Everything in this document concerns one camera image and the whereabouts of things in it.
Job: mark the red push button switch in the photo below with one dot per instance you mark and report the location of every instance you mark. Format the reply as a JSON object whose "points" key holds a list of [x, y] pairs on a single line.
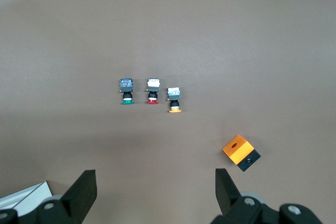
{"points": [[153, 87]]}

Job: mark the yellow push button switch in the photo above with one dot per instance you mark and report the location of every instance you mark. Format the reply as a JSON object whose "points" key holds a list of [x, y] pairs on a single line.
{"points": [[174, 96]]}

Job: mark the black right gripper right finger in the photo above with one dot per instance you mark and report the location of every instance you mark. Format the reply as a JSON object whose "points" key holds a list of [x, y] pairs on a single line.
{"points": [[228, 197]]}

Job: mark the yellow button enclosure box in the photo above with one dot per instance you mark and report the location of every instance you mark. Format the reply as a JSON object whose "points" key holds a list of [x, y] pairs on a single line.
{"points": [[237, 150]]}

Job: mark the white drawer cabinet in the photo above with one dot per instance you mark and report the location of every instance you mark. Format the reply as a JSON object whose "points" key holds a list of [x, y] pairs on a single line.
{"points": [[29, 195]]}

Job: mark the green push button switch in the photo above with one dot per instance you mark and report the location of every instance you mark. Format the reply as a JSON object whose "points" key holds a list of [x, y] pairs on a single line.
{"points": [[126, 87]]}

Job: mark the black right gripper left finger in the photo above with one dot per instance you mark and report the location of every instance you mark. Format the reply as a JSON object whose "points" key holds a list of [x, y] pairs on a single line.
{"points": [[78, 197]]}

